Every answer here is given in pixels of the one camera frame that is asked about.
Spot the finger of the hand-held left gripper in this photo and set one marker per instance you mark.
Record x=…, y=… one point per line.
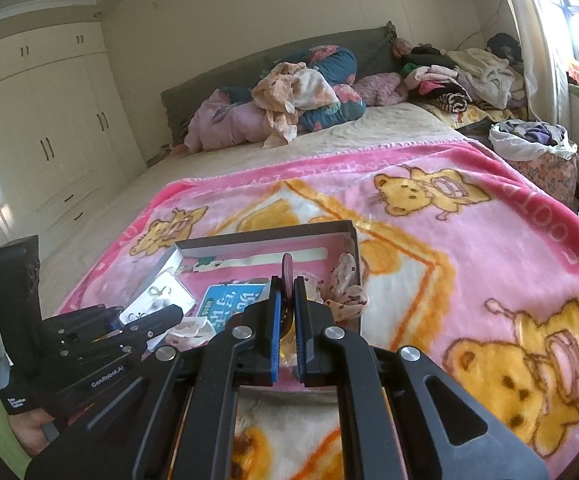
x=154, y=325
x=84, y=325

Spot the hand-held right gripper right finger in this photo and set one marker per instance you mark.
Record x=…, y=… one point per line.
x=299, y=332

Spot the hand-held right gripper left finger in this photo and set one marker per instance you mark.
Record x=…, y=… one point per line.
x=275, y=332

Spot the clear jewelry packet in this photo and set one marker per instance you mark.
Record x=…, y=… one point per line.
x=169, y=290

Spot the pink round tin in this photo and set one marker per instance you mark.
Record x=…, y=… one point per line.
x=287, y=275

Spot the black cardboard box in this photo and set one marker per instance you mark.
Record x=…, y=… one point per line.
x=269, y=237

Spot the person's left hand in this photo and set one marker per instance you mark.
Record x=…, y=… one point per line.
x=29, y=432

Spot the white lace item in box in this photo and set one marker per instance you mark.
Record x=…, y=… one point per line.
x=192, y=327

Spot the blue printed card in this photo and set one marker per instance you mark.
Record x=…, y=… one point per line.
x=229, y=305

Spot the pink spotted fabric bow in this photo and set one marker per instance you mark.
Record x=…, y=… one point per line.
x=344, y=270

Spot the bed with beige cover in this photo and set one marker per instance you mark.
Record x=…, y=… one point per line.
x=119, y=195

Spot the pink bear printed blanket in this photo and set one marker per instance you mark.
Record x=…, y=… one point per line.
x=469, y=240

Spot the cream wardrobe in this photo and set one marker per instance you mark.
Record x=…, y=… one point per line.
x=44, y=110

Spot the pink pillow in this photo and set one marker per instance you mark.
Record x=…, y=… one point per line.
x=224, y=120

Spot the grey headboard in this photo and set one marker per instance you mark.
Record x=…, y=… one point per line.
x=189, y=92

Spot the peach floral cloth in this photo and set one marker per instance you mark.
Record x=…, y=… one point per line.
x=289, y=90

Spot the pink fuzzy cloth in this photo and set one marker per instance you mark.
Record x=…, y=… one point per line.
x=379, y=87

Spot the dark blue floral pillow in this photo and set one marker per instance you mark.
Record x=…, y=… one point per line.
x=339, y=67

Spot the laundry basket with clothes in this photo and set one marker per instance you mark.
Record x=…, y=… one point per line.
x=534, y=155

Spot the pile of clothes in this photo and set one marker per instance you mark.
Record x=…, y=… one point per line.
x=479, y=75

